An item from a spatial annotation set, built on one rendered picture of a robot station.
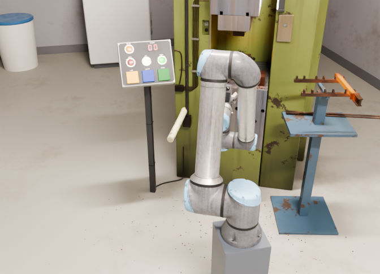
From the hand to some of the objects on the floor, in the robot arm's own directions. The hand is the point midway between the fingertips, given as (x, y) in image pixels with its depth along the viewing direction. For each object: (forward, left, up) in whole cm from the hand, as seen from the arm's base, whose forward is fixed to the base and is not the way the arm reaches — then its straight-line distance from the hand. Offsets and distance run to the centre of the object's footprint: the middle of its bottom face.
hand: (229, 91), depth 241 cm
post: (+46, +43, -100) cm, 118 cm away
